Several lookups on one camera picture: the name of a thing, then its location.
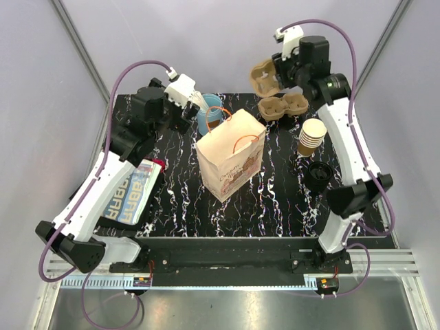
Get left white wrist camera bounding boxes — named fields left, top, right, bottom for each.
left=164, top=67, right=196, bottom=109

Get pulp cup carrier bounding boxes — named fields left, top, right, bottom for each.
left=258, top=93, right=309, bottom=122
left=250, top=59, right=285, bottom=98

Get printed kraft paper bag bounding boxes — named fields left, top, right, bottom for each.
left=195, top=109, right=266, bottom=203

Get stacked black cup lids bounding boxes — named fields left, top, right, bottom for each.
left=304, top=162, right=333, bottom=193

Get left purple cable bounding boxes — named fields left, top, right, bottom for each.
left=38, top=60, right=173, bottom=329

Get stacked paper coffee cups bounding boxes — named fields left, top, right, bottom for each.
left=297, top=118, right=327, bottom=157

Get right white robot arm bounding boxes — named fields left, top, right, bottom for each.
left=272, top=26, right=393, bottom=273

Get red fabric item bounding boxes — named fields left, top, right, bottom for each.
left=152, top=159, right=166, bottom=173

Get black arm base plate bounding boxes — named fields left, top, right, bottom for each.
left=109, top=237, right=353, bottom=274

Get blue cylindrical stirrer holder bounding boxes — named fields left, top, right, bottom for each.
left=197, top=93, right=223, bottom=135

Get black marble pattern mat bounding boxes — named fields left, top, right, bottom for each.
left=87, top=92, right=389, bottom=238

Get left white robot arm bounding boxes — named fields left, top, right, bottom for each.
left=35, top=74, right=199, bottom=274

